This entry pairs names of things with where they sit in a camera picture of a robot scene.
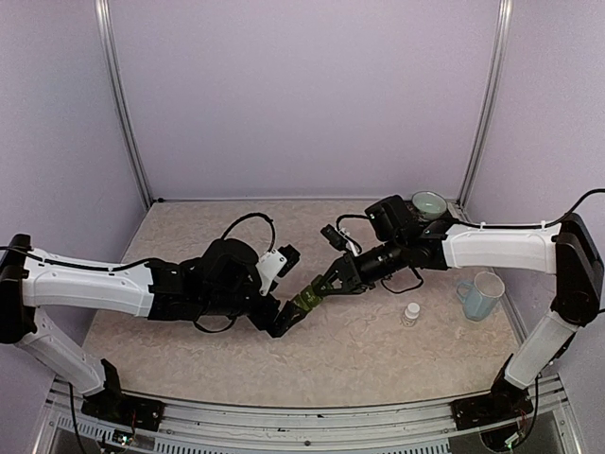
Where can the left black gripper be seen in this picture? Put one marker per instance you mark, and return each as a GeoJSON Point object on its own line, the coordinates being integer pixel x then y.
{"type": "Point", "coordinates": [263, 320]}

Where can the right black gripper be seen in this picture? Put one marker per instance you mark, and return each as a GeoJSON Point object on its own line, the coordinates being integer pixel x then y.
{"type": "Point", "coordinates": [351, 276]}

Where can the green pill organizer box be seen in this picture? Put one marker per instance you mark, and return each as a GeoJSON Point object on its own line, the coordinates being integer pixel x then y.
{"type": "Point", "coordinates": [307, 299]}

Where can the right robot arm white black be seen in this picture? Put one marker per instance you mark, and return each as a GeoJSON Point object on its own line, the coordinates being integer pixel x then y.
{"type": "Point", "coordinates": [562, 247]}

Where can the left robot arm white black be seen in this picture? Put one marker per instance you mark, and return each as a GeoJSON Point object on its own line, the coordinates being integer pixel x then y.
{"type": "Point", "coordinates": [229, 280]}

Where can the white pill bottle near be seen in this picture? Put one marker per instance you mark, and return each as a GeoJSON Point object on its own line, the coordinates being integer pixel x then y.
{"type": "Point", "coordinates": [411, 314]}

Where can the pale green bowl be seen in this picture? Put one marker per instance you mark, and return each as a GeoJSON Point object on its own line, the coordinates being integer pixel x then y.
{"type": "Point", "coordinates": [429, 204]}

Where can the light blue mug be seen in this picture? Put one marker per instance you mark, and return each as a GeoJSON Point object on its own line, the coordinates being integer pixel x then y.
{"type": "Point", "coordinates": [480, 295]}

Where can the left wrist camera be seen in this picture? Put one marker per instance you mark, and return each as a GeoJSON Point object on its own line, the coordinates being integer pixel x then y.
{"type": "Point", "coordinates": [290, 257]}

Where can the front aluminium rail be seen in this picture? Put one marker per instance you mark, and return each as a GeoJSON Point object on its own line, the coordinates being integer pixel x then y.
{"type": "Point", "coordinates": [194, 427]}

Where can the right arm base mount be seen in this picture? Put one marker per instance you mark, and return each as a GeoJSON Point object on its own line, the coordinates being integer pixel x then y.
{"type": "Point", "coordinates": [486, 409]}

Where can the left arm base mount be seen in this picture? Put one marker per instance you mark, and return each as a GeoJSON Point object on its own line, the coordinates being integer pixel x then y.
{"type": "Point", "coordinates": [125, 410]}

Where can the right aluminium frame post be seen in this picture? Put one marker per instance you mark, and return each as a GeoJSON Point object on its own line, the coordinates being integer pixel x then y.
{"type": "Point", "coordinates": [495, 70]}

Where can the aluminium frame post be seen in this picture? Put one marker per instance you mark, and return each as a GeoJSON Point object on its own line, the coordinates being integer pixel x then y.
{"type": "Point", "coordinates": [495, 70]}
{"type": "Point", "coordinates": [109, 48]}

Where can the left aluminium frame post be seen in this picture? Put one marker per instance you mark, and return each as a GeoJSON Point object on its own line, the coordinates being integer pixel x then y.
{"type": "Point", "coordinates": [109, 48]}

